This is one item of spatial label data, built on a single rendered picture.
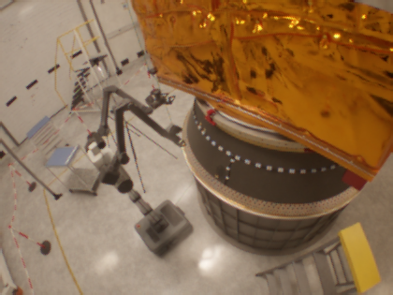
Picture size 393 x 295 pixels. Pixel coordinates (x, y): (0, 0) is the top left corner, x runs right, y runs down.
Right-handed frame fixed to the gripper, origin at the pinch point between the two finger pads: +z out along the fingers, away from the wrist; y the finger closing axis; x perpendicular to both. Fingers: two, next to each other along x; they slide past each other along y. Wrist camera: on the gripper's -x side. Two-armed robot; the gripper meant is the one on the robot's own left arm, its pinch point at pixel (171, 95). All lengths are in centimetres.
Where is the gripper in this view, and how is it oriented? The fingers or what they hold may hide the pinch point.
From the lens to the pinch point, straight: 172.4
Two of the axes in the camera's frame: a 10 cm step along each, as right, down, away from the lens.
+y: -6.7, -4.4, 6.0
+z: 7.1, -5.9, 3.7
